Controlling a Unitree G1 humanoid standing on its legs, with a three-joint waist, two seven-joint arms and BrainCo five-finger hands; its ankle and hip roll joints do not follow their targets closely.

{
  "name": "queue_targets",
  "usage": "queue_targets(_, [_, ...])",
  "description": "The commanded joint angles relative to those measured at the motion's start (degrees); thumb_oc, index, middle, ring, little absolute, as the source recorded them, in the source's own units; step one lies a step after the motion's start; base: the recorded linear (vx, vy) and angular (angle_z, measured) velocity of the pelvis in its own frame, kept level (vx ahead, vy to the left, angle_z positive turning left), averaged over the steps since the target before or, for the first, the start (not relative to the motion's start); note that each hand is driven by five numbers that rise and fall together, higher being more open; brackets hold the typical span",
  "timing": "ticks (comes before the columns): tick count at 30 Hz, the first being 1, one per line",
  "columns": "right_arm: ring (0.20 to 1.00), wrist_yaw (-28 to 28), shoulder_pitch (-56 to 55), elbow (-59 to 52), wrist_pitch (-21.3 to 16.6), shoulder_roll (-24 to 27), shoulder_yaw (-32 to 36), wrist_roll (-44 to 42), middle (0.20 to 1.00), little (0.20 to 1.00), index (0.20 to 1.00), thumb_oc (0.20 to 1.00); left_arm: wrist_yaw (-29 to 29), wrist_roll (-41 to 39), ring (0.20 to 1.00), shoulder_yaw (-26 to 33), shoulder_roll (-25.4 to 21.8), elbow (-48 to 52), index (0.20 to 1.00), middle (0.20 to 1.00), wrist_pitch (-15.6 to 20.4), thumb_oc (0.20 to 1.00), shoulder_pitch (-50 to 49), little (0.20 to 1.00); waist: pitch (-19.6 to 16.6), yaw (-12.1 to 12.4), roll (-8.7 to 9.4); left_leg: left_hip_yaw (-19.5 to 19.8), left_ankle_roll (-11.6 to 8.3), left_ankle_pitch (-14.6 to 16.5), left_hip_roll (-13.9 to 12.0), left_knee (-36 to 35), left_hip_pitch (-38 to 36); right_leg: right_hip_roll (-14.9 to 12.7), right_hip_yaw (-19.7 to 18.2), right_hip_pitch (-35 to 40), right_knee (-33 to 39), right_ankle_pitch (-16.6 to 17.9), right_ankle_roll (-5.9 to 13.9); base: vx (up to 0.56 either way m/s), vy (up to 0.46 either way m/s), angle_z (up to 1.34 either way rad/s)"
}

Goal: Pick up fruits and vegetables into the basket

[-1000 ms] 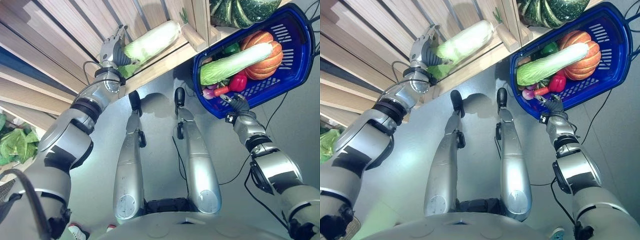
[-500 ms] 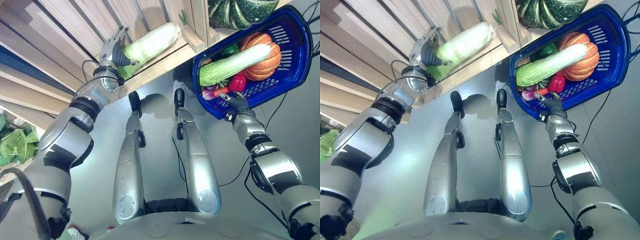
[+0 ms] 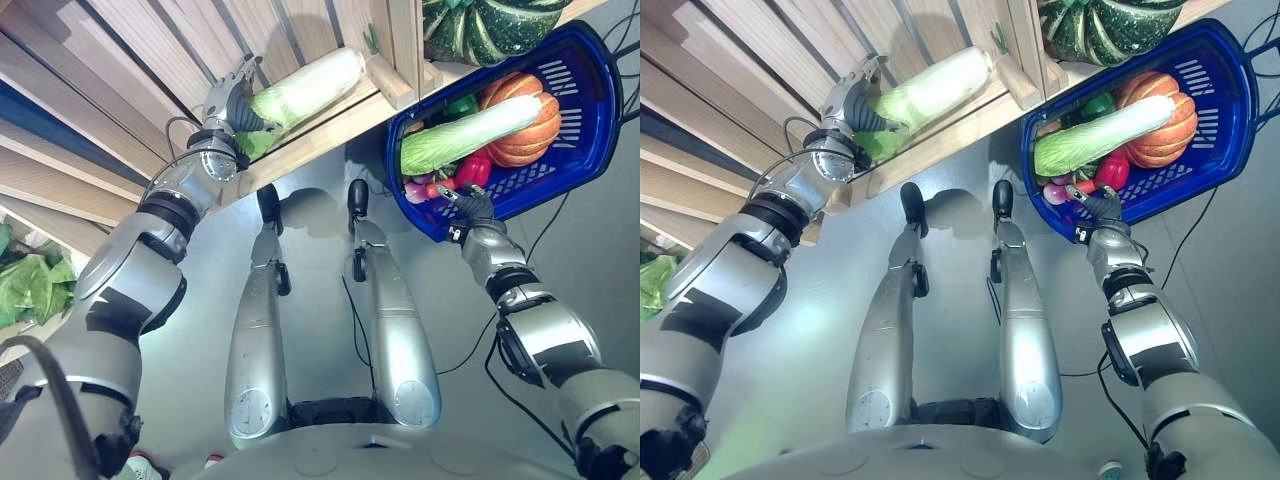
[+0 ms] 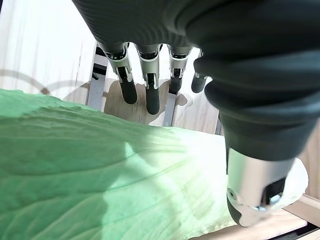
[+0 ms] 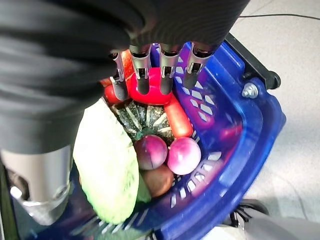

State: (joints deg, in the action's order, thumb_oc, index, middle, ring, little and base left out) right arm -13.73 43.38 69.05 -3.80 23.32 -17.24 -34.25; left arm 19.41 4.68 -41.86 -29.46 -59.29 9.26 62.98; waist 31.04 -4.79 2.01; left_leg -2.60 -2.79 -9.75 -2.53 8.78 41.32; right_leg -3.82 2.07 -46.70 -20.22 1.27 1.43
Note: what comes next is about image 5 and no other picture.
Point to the small red tomato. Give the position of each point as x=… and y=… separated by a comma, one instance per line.
x=109, y=94

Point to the blue plastic shopping basket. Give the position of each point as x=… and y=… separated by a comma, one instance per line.
x=250, y=140

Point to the red bell pepper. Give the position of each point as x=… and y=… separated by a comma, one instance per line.
x=155, y=98

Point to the brown round fruit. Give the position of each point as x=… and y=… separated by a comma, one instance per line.
x=158, y=182

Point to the pink round fruit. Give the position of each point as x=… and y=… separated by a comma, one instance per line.
x=183, y=156

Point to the pale green cabbage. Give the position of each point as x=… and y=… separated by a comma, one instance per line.
x=107, y=160

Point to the orange carrot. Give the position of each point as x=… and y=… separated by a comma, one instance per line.
x=178, y=120

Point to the green vegetable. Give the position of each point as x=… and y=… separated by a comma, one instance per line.
x=143, y=192

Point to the red yellow apple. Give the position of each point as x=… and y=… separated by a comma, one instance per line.
x=128, y=65

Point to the green striped pumpkin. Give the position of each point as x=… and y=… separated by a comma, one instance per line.
x=140, y=117

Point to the purple onion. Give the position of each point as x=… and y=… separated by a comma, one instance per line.
x=151, y=152

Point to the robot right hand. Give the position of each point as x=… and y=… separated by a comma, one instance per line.
x=62, y=50

